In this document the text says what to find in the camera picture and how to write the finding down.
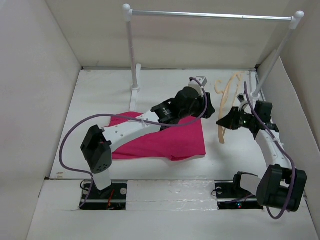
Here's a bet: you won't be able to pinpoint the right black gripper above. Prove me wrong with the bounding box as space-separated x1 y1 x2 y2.
216 106 257 130

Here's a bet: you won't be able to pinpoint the beige wooden clothes hanger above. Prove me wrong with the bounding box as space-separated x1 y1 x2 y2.
215 71 245 145

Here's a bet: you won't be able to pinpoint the pink trousers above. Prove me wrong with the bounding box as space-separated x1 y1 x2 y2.
112 120 206 161

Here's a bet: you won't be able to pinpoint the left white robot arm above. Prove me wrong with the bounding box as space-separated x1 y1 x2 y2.
80 86 216 199

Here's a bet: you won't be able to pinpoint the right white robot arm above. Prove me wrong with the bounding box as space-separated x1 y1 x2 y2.
216 100 307 212

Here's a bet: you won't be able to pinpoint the white foam block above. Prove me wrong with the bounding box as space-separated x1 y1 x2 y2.
126 179 218 212

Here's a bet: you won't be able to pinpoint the white clothes rack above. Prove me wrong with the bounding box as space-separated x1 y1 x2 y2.
122 3 305 112

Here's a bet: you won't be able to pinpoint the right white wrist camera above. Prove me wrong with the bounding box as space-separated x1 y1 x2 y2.
237 93 249 112

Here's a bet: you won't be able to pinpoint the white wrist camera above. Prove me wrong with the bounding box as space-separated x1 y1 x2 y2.
237 93 249 112
188 76 208 97

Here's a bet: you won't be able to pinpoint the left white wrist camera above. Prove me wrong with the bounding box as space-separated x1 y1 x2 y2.
188 76 208 97

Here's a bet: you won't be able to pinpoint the aluminium rail right side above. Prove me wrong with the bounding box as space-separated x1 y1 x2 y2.
250 65 273 102

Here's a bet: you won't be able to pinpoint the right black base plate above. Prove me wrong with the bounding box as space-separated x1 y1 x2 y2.
211 180 264 210

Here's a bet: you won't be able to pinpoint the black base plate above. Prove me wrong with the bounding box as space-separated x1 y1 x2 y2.
211 180 264 210
79 180 128 211

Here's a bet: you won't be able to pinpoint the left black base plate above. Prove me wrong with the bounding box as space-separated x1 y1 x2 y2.
79 180 128 211

